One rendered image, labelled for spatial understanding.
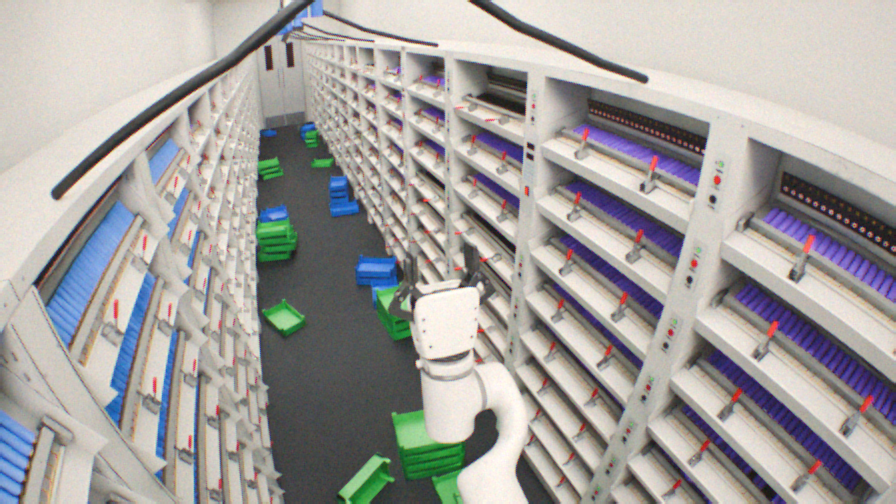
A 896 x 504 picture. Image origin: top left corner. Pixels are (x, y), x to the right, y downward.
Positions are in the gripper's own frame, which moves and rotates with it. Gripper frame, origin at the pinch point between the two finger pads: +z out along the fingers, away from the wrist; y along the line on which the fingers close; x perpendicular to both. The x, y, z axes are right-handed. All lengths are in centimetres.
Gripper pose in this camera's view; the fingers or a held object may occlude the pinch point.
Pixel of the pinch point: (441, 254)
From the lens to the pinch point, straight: 60.5
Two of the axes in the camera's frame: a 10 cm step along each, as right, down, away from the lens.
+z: -0.4, -9.6, -2.8
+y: 9.1, -1.5, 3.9
